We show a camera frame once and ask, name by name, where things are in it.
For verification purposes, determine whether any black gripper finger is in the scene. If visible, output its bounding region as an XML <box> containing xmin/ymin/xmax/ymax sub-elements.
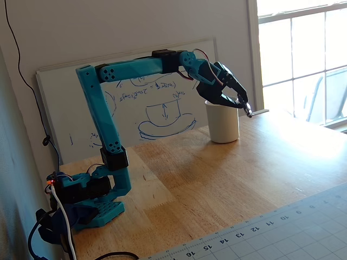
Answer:
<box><xmin>227</xmin><ymin>75</ymin><xmax>249</xmax><ymax>104</ymax></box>
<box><xmin>216</xmin><ymin>93</ymin><xmax>245</xmax><ymax>109</ymax></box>

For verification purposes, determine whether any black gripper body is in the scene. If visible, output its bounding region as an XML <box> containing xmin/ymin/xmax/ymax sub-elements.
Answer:
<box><xmin>195</xmin><ymin>61</ymin><xmax>237</xmax><ymax>106</ymax></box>

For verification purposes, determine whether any black and silver pen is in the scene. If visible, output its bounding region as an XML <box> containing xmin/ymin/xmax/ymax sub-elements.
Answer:
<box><xmin>238</xmin><ymin>97</ymin><xmax>254</xmax><ymax>119</ymax></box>

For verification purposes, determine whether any teal perforated robot base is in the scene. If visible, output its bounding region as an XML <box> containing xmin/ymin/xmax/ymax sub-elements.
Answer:
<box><xmin>44</xmin><ymin>171</ymin><xmax>126</xmax><ymax>229</ymax></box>

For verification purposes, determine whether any white ceramic mug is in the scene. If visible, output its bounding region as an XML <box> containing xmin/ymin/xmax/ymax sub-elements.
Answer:
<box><xmin>204</xmin><ymin>96</ymin><xmax>241</xmax><ymax>144</ymax></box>

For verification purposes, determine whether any whiteboard with blue writing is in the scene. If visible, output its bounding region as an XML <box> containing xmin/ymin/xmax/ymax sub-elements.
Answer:
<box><xmin>35</xmin><ymin>37</ymin><xmax>222</xmax><ymax>166</ymax></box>

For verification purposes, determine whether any white framed window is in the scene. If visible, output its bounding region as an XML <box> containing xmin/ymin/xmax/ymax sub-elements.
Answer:
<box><xmin>247</xmin><ymin>0</ymin><xmax>347</xmax><ymax>134</ymax></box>

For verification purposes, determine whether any grey outdoor chair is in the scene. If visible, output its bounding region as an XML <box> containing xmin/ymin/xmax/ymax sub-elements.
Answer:
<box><xmin>305</xmin><ymin>67</ymin><xmax>347</xmax><ymax>126</ymax></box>

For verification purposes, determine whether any grey gridded cutting mat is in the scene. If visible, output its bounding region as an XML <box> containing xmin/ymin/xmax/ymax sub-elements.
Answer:
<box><xmin>140</xmin><ymin>181</ymin><xmax>347</xmax><ymax>260</ymax></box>

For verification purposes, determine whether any dark blue table clamp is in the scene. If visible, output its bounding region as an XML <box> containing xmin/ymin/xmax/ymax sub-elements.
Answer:
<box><xmin>37</xmin><ymin>203</ymin><xmax>99</xmax><ymax>246</ymax></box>

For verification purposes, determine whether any red white servo wire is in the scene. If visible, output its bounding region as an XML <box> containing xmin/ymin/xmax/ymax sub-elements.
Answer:
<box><xmin>178</xmin><ymin>48</ymin><xmax>226</xmax><ymax>87</ymax></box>

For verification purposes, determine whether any white usb cable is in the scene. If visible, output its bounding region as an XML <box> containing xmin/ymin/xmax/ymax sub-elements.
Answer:
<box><xmin>50</xmin><ymin>185</ymin><xmax>78</xmax><ymax>260</ymax></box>

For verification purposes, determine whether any thin black wall cable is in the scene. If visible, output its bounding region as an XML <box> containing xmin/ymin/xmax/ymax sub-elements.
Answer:
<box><xmin>3</xmin><ymin>0</ymin><xmax>62</xmax><ymax>166</ymax></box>

